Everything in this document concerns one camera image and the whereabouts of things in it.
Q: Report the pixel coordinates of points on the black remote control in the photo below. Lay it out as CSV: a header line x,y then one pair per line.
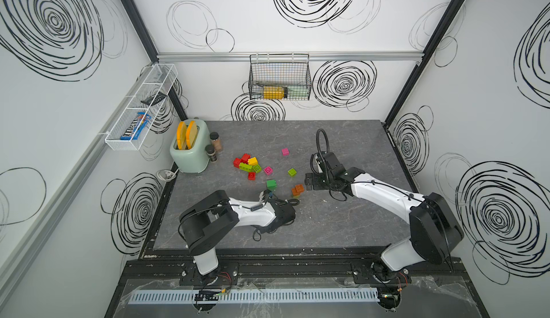
x,y
155,99

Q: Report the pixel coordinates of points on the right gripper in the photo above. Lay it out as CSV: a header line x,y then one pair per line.
x,y
316,184

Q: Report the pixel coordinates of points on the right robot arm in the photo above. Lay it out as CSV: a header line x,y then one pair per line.
x,y
434,229

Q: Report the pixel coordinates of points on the yellow toast slice right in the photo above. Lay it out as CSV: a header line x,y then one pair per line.
x,y
191,134

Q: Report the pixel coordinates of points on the yellow item in basket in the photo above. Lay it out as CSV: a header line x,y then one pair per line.
x,y
274,92

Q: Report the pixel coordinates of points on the dark pepper jar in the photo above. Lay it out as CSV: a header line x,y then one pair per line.
x,y
211,153

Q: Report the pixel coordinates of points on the magenta lego brick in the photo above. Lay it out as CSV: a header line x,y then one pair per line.
x,y
268,170

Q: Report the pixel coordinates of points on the black wire wall basket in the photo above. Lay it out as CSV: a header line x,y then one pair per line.
x,y
289,70

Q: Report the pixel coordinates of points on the white wire wall shelf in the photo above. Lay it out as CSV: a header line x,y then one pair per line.
x,y
158,77

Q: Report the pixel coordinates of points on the yellow toast slice left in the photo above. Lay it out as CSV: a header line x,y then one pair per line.
x,y
181,136

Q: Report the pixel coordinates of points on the yellow lego brick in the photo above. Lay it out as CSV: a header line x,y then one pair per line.
x,y
253,161

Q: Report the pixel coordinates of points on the blue candy packet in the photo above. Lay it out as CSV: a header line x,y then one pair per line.
x,y
133,131

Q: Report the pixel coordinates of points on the orange lego brick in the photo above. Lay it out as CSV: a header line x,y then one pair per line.
x,y
298,190

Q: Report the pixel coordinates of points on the long green lego brick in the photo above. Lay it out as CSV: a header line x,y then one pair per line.
x,y
250,168

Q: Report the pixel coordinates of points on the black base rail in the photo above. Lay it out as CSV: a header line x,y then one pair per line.
x,y
362,267

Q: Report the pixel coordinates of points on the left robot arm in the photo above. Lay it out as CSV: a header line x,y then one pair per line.
x,y
206,223

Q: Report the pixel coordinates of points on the white slotted cable duct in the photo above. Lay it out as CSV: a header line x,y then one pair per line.
x,y
246,296

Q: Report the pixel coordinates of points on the yellow toast slice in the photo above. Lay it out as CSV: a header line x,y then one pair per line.
x,y
181,136
191,134

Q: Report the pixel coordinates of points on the dark green lego brick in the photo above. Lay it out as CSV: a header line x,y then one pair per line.
x,y
271,185

